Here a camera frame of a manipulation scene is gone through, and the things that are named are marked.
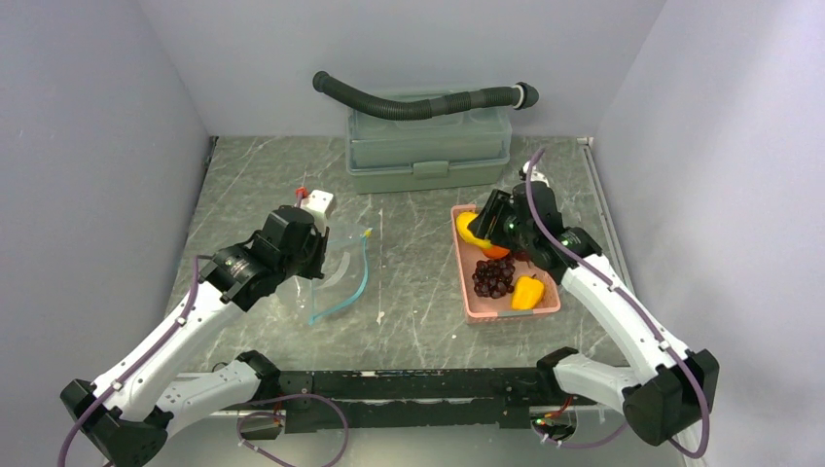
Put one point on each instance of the green plastic storage box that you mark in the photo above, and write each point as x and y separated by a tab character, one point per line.
469	146

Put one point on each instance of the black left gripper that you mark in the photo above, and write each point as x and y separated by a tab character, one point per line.
319	241

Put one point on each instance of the yellow bell pepper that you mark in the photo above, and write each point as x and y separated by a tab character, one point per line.
528	293

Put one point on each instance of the pink perforated plastic basket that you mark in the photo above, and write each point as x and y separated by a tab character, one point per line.
479	310

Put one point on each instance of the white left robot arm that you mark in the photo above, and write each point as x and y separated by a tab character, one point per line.
130	411

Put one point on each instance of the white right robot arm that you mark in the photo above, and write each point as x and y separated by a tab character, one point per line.
666	391

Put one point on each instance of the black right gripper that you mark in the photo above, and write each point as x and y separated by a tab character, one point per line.
495	207

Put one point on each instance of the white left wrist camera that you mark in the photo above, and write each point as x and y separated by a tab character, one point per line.
320	204

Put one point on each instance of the orange fruit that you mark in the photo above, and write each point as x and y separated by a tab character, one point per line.
494	252

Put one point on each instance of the yellow mango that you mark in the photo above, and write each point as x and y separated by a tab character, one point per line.
462	224

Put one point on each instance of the clear zip top bag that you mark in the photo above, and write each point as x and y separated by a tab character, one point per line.
345	277

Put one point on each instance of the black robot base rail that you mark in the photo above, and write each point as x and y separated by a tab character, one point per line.
505	397

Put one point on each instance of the dark red grape bunch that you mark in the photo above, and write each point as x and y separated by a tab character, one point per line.
493	278

